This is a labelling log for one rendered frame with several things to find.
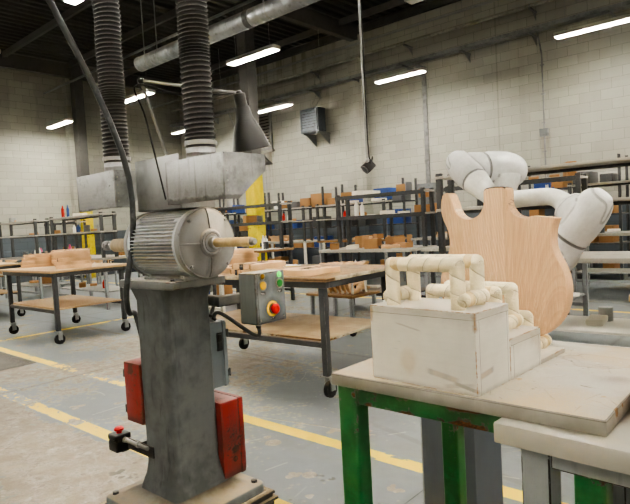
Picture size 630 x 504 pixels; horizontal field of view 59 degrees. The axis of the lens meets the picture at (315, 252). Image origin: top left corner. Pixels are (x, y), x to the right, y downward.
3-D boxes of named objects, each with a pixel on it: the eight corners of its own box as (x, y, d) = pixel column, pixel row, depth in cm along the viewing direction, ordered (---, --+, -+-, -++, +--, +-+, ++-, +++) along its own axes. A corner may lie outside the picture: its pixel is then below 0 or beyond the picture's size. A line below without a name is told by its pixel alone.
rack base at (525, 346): (408, 364, 142) (406, 328, 141) (442, 350, 154) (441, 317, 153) (512, 380, 123) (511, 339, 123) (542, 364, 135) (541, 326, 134)
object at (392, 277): (384, 305, 129) (382, 264, 129) (392, 303, 131) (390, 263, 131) (395, 305, 127) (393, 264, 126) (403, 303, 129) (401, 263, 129)
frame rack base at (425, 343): (371, 377, 132) (368, 305, 131) (408, 363, 142) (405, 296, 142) (479, 398, 113) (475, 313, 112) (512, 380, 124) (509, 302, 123)
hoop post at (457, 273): (447, 310, 117) (446, 265, 117) (455, 308, 120) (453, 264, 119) (461, 311, 115) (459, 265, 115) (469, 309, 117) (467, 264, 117)
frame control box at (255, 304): (208, 337, 226) (204, 273, 224) (248, 328, 242) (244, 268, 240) (249, 343, 209) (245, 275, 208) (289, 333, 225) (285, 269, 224)
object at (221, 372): (188, 385, 231) (179, 253, 228) (209, 379, 239) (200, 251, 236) (211, 391, 221) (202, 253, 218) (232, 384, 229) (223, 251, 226)
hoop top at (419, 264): (382, 271, 129) (381, 257, 129) (390, 270, 131) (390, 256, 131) (459, 273, 115) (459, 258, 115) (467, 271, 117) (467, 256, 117)
